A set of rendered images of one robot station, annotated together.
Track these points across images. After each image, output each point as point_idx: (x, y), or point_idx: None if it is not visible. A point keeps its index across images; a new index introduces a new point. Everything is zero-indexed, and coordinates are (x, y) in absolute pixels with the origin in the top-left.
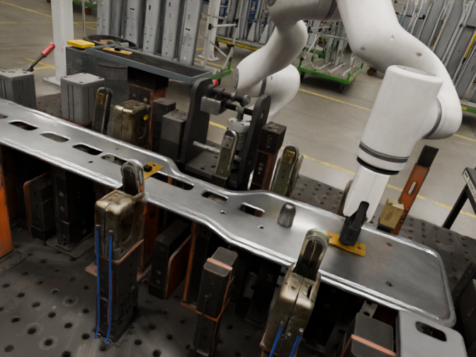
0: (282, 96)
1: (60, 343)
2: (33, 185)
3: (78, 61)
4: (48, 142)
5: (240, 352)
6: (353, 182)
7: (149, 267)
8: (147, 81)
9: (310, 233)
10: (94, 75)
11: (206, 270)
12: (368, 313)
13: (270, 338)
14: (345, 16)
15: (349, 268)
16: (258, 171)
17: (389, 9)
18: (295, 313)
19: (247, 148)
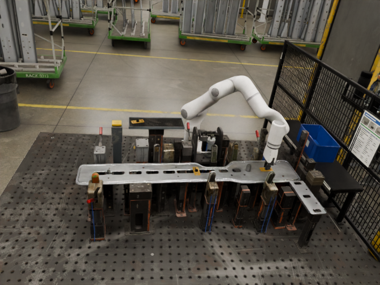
0: (203, 114)
1: (197, 238)
2: None
3: (120, 132)
4: (155, 175)
5: (243, 215)
6: (266, 152)
7: (194, 205)
8: (160, 132)
9: (270, 172)
10: (122, 134)
11: (245, 193)
12: None
13: (268, 201)
14: (253, 106)
15: None
16: (222, 154)
17: (265, 104)
18: (274, 192)
19: (220, 149)
